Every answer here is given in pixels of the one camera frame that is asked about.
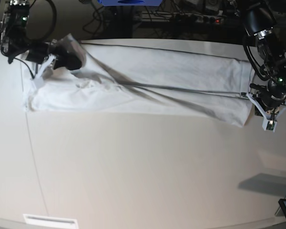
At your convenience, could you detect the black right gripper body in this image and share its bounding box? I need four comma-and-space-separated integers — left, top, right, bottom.
23, 40, 64, 69

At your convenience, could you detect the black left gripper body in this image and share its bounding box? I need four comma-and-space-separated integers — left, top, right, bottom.
249, 82, 286, 112

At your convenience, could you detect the white T-shirt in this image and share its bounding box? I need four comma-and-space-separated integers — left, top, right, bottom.
22, 35, 254, 127

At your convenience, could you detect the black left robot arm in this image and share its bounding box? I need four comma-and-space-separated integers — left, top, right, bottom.
229, 0, 286, 113

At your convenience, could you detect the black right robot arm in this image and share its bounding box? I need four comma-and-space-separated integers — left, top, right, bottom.
0, 0, 82, 70

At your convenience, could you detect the blue plastic box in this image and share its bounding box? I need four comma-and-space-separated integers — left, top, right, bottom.
97, 0, 162, 7

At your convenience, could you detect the black power strip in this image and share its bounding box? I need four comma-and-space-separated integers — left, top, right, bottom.
141, 11, 225, 25

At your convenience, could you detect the white label strip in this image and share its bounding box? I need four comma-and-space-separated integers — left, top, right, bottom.
23, 214, 78, 229

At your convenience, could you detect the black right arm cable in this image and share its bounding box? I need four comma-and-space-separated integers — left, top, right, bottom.
23, 0, 58, 42

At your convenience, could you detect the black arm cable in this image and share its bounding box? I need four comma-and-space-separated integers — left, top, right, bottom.
243, 35, 269, 81
23, 0, 58, 42

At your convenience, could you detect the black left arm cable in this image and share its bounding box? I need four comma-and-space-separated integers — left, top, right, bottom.
243, 35, 269, 81

